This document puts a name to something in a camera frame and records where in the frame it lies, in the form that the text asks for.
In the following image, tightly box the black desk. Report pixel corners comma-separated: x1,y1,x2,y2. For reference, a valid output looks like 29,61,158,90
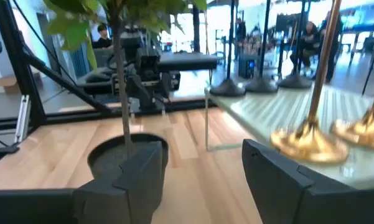
157,52,218,73

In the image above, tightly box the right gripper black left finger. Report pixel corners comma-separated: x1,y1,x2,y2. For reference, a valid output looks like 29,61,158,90
73,140,169,224

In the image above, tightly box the gold candlestick holder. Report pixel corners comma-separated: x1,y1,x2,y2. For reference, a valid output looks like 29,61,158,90
269,0,350,165
330,65,374,152

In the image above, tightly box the black plant pot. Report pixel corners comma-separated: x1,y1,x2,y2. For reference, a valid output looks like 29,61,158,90
86,133,169,181

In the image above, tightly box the black frame base rail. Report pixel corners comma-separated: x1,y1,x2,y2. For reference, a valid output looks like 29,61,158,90
0,99,211,131

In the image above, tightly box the black candlestick holder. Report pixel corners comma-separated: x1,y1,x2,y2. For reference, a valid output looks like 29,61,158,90
245,0,279,94
210,0,246,98

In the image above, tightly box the white background table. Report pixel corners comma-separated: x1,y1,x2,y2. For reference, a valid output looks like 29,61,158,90
204,83,374,190

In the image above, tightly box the computer tower with blue light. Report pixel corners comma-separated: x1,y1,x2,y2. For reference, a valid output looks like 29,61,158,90
238,53,256,79

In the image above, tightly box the cardboard box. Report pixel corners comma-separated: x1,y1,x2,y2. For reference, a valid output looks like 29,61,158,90
0,73,44,95

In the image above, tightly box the person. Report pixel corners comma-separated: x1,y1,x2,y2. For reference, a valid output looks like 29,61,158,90
91,23,115,50
320,11,343,83
235,17,247,62
289,21,321,75

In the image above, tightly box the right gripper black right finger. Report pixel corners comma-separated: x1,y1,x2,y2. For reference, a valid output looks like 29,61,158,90
241,139,374,224

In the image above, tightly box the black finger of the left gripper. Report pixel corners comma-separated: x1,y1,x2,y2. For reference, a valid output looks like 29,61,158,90
125,74,155,108

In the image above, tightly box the black diagonal frame brace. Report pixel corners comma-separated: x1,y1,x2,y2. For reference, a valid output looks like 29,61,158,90
21,51,113,114

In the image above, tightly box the silver metal bracket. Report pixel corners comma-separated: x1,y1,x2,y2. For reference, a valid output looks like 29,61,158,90
14,95,31,144

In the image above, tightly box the black room pillar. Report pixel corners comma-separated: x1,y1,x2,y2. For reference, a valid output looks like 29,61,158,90
192,4,201,53

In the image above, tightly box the black frame post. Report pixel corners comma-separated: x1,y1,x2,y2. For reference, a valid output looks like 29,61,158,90
0,0,47,127

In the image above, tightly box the green leafy potted tree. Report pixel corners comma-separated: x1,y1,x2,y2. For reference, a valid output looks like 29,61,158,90
42,0,208,159

